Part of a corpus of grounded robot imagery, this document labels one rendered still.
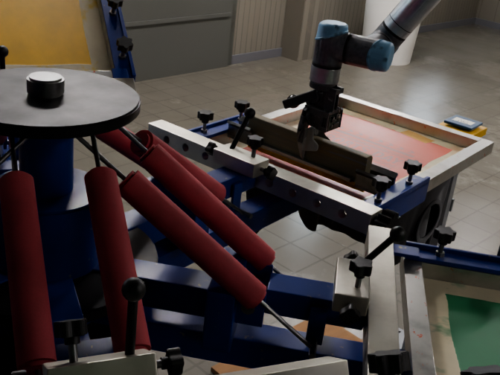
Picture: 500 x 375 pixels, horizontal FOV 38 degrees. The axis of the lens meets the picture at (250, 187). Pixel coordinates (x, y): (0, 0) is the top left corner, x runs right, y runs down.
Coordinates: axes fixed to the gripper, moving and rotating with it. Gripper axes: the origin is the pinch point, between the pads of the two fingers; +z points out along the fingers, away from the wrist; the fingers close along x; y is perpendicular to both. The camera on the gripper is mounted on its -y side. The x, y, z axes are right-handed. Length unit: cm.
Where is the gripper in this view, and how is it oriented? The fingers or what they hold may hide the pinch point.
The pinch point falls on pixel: (305, 152)
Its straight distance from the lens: 194.3
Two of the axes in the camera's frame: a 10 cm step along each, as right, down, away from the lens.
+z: -1.1, 9.0, 4.2
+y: 7.7, 3.5, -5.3
